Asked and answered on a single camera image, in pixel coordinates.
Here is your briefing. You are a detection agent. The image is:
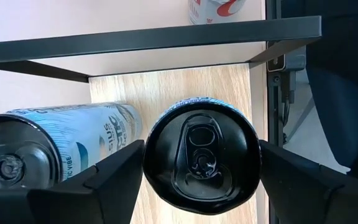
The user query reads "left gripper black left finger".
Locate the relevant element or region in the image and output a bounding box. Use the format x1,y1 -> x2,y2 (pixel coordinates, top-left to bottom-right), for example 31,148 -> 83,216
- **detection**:
0,139 -> 145,224

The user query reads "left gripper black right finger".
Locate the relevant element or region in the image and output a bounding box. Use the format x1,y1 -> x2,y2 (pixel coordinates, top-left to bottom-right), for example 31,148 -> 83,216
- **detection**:
259,139 -> 358,224

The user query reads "white blue energy drink can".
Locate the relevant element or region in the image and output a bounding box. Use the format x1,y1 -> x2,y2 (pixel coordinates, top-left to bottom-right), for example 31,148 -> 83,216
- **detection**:
142,96 -> 263,216
0,101 -> 143,190

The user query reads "silver diet cola can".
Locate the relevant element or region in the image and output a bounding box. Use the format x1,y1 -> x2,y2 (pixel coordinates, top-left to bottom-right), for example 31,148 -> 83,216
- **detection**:
187,0 -> 248,26

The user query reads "dark blue chair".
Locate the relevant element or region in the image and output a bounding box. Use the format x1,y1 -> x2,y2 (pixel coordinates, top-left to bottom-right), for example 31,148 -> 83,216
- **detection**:
305,0 -> 358,187

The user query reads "black metal table frame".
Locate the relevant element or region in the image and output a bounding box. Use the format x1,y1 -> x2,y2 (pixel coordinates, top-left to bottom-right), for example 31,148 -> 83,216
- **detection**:
265,0 -> 287,224

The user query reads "black camera cable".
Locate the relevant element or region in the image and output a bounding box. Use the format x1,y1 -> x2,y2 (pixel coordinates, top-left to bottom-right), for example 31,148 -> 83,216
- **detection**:
280,71 -> 298,144

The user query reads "small grey camera box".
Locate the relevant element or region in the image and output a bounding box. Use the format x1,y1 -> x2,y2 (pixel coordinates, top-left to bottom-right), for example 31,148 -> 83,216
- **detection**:
267,46 -> 307,74

